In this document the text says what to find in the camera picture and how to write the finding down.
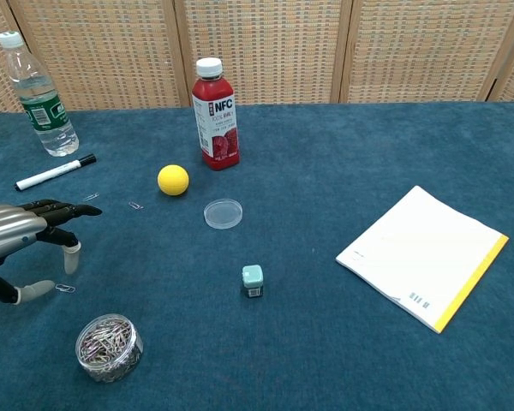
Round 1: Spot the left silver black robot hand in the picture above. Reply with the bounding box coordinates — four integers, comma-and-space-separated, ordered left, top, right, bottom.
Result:
0, 199, 104, 306

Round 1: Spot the clear tub of paperclips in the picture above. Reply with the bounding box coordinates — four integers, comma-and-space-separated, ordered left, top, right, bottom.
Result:
75, 313, 145, 384

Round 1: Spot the clear round plastic lid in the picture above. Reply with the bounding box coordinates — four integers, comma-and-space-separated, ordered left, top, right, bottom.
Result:
203, 197, 244, 230

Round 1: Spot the white marker black cap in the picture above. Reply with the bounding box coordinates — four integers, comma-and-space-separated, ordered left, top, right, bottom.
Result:
15, 153, 99, 192

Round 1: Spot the clear water bottle green label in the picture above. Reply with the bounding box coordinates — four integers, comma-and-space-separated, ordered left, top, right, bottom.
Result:
0, 30, 80, 158

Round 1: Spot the yellow ball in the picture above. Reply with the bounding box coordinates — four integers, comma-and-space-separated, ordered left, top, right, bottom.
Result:
157, 164, 190, 197

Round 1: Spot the red NFC juice bottle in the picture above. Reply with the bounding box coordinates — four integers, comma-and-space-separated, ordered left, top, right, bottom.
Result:
191, 57, 242, 172

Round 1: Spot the small teal cube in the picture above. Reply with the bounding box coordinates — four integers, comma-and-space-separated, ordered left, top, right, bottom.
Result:
241, 264, 266, 300

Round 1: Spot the blue felt table cover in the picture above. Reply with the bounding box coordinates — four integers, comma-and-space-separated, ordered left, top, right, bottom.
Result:
0, 101, 514, 411

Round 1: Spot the white notebook yellow spine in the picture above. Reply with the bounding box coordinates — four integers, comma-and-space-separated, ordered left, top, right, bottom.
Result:
335, 184, 510, 335

